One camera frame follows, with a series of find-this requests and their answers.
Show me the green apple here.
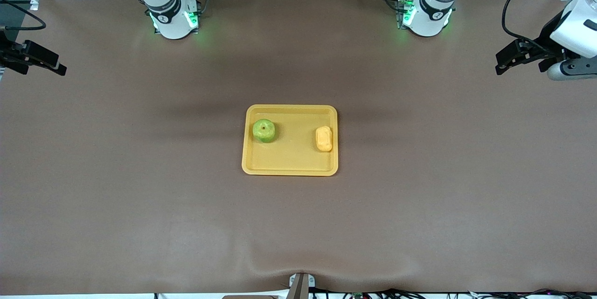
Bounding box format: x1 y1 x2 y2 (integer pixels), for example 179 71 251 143
252 119 276 143

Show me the yellow plastic tray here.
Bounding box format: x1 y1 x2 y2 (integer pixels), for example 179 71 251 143
242 104 338 177

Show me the brown table mat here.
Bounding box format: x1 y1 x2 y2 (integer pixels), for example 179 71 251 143
0 0 597 296

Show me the grey metal table clamp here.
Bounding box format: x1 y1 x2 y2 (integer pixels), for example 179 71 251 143
288 272 316 299

